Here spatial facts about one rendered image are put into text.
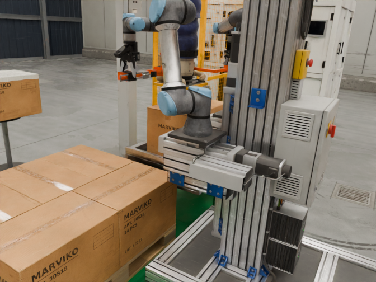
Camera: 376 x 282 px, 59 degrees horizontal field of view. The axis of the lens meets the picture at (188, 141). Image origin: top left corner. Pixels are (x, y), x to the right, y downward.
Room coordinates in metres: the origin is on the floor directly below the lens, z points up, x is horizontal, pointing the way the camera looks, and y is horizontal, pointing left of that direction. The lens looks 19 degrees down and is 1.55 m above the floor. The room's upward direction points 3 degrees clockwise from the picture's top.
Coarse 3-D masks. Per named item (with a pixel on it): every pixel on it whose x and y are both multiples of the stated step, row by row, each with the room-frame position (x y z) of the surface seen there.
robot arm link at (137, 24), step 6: (132, 18) 1.92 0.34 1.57; (138, 18) 1.90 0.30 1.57; (144, 18) 1.96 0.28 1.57; (126, 24) 1.97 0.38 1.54; (132, 24) 1.90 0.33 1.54; (138, 24) 1.90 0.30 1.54; (144, 24) 1.92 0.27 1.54; (132, 30) 1.95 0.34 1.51; (138, 30) 1.90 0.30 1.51; (144, 30) 1.96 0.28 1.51
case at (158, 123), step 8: (216, 104) 2.65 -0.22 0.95; (152, 112) 2.41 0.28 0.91; (160, 112) 2.37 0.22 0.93; (152, 120) 2.41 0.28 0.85; (160, 120) 2.37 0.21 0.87; (168, 120) 2.33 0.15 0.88; (176, 120) 2.30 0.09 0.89; (184, 120) 2.26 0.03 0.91; (152, 128) 2.41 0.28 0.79; (160, 128) 2.37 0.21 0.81; (168, 128) 2.33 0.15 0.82; (176, 128) 2.30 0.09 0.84; (152, 136) 2.41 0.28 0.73; (152, 144) 2.41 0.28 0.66; (152, 152) 2.41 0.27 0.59
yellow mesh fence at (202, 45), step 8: (208, 8) 3.65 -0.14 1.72; (224, 8) 3.97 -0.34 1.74; (200, 16) 3.57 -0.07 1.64; (200, 24) 3.56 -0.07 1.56; (200, 32) 3.56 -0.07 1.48; (200, 40) 3.56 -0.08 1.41; (224, 40) 4.02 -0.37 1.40; (200, 48) 3.56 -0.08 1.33; (208, 48) 3.70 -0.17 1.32; (224, 48) 4.04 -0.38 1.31; (200, 56) 3.55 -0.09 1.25; (208, 56) 3.70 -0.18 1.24; (216, 56) 3.87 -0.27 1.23; (200, 64) 3.55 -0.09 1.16; (208, 80) 3.72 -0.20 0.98
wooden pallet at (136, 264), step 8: (168, 232) 2.05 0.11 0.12; (160, 240) 2.02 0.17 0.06; (168, 240) 2.05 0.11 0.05; (144, 248) 1.81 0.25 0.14; (152, 248) 1.97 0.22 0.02; (160, 248) 1.98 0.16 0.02; (136, 256) 1.74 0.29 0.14; (144, 256) 1.89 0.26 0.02; (152, 256) 1.89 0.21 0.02; (128, 264) 1.67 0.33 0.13; (136, 264) 1.80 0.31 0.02; (144, 264) 1.81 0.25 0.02; (120, 272) 1.61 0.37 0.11; (128, 272) 1.67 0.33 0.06; (136, 272) 1.74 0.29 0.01; (112, 280) 1.56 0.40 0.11; (120, 280) 1.61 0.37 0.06; (128, 280) 1.67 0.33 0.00
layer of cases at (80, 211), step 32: (64, 160) 2.28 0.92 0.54; (96, 160) 2.31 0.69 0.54; (128, 160) 2.34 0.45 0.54; (0, 192) 1.75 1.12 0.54; (32, 192) 1.77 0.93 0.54; (64, 192) 1.79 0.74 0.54; (96, 192) 1.81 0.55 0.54; (128, 192) 1.83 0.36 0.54; (160, 192) 1.95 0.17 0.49; (0, 224) 1.43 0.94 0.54; (32, 224) 1.44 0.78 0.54; (64, 224) 1.46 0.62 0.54; (96, 224) 1.47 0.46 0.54; (128, 224) 1.68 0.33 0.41; (160, 224) 1.96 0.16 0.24; (0, 256) 1.19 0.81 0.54; (32, 256) 1.20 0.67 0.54; (64, 256) 1.30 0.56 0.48; (96, 256) 1.46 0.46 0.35; (128, 256) 1.68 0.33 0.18
